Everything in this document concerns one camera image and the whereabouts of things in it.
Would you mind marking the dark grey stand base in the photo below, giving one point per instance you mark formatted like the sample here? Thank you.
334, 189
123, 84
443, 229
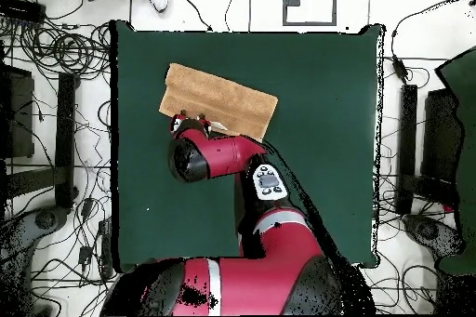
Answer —
44, 220
427, 231

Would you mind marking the black stand leg frame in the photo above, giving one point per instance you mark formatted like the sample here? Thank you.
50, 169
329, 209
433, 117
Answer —
66, 127
408, 127

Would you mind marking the dark green table cloth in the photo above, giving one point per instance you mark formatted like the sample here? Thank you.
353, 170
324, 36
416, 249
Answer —
316, 108

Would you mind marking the tan terry towel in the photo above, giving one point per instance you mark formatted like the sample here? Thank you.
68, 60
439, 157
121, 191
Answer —
223, 97

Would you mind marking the black power strip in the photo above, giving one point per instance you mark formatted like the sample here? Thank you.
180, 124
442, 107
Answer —
106, 250
22, 10

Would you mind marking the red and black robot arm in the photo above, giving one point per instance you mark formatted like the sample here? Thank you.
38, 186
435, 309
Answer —
230, 153

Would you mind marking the black box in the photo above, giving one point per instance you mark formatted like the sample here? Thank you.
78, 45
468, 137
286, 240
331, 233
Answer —
442, 127
18, 116

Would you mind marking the black power adapter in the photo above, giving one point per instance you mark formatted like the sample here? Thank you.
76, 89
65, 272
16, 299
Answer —
87, 208
84, 255
399, 68

